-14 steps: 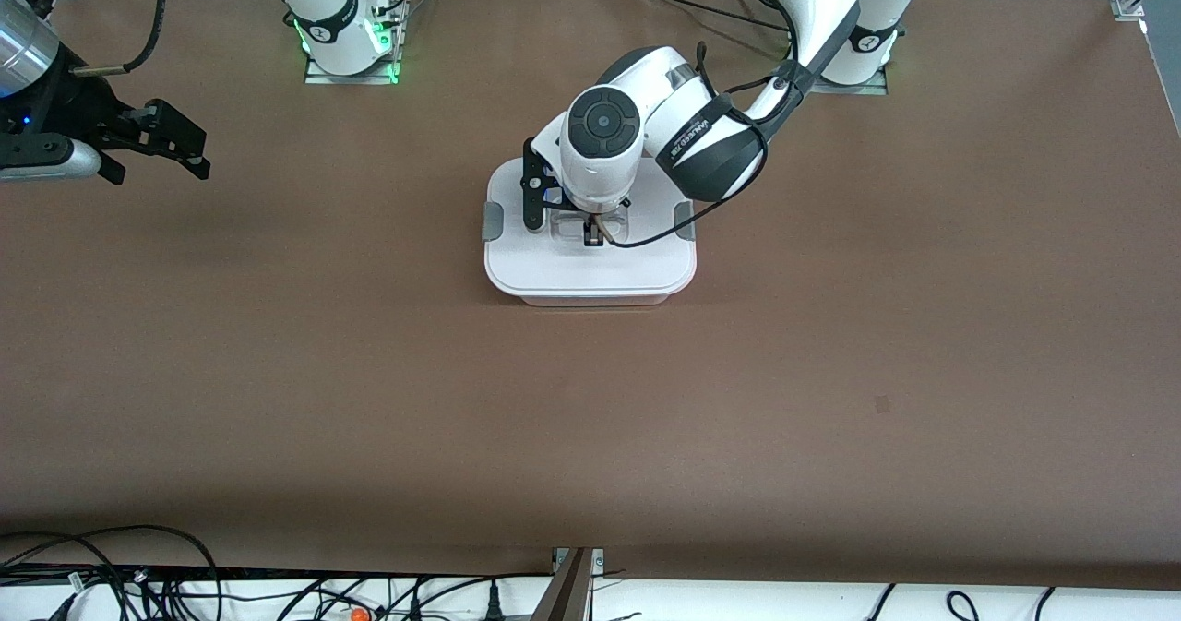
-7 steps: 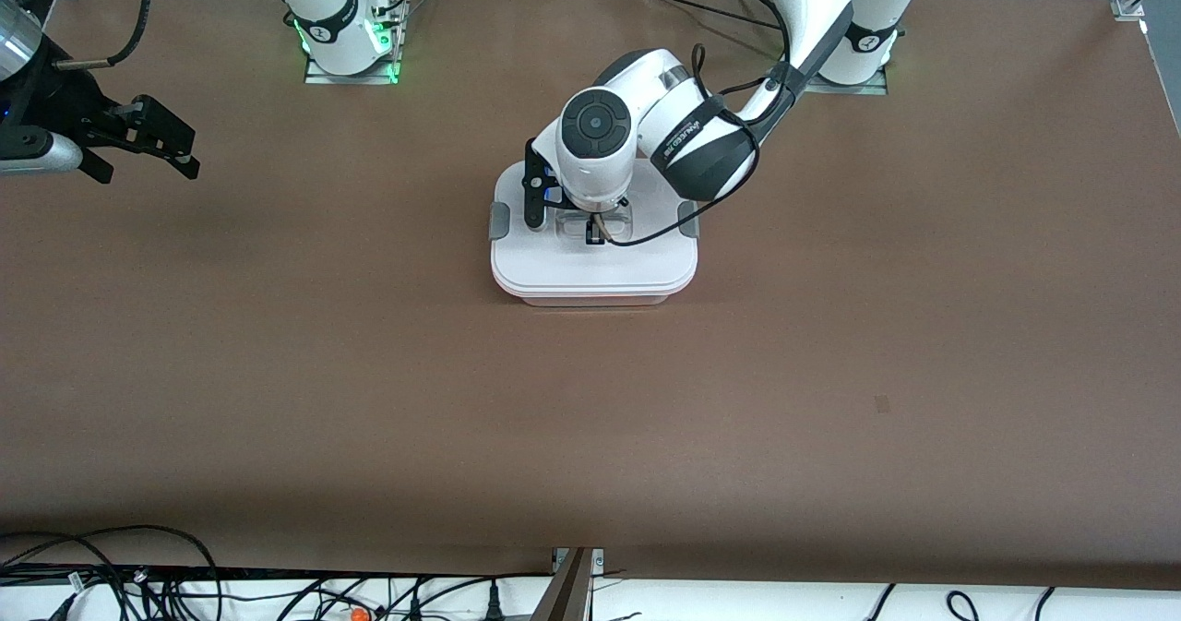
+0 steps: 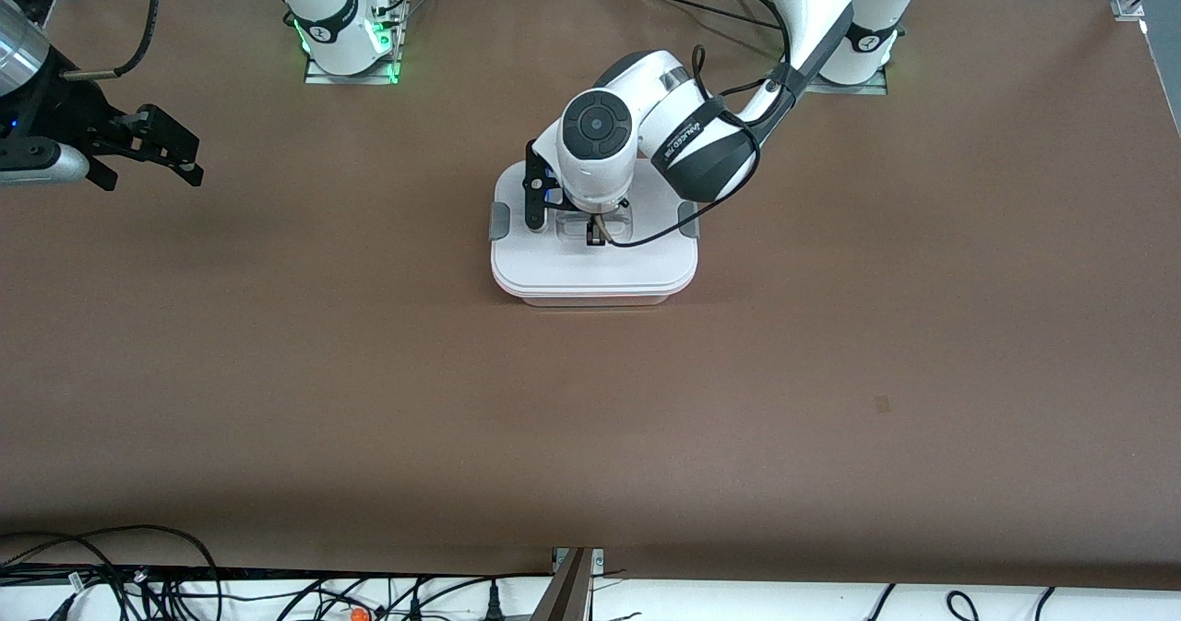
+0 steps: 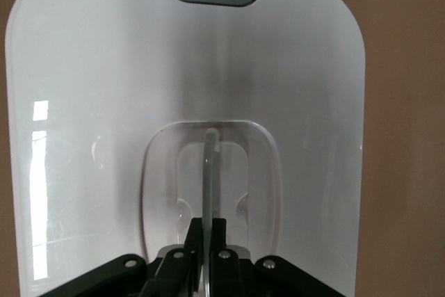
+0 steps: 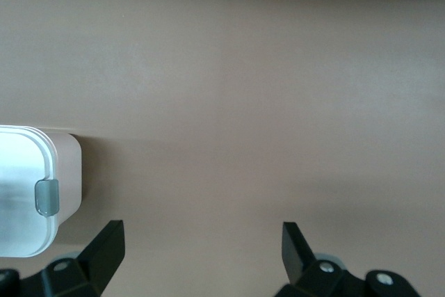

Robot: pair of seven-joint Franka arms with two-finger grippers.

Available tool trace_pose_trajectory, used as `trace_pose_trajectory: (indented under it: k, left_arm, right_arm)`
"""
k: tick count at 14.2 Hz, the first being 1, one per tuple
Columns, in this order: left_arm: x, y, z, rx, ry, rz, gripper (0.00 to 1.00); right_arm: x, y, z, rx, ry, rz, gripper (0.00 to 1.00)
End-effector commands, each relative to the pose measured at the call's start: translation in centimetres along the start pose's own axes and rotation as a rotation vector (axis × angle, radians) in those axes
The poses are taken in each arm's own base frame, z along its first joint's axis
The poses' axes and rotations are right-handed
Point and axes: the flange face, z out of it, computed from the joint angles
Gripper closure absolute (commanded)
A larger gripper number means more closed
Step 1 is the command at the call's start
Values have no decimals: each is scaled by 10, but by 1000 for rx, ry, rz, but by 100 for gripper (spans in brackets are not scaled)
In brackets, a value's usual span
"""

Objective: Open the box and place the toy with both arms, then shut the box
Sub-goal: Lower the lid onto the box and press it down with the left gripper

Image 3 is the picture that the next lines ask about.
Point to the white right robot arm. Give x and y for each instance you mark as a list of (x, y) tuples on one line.
[(323, 3)]

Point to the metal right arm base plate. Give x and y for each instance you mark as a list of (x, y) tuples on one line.
[(318, 75)]

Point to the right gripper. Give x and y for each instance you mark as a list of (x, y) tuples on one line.
[(66, 111)]

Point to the pink plastic storage box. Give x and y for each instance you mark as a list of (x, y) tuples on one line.
[(590, 298)]

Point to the white box lid grey clips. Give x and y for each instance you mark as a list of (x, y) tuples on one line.
[(590, 266)]

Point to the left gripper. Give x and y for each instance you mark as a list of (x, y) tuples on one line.
[(590, 233)]

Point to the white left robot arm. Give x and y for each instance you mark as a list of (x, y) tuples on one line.
[(600, 132)]

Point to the white lower shelf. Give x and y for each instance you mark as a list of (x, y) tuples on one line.
[(738, 603)]

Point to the aluminium profile post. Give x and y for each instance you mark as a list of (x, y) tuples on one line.
[(567, 593)]

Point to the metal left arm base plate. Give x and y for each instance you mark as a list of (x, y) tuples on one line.
[(872, 88)]

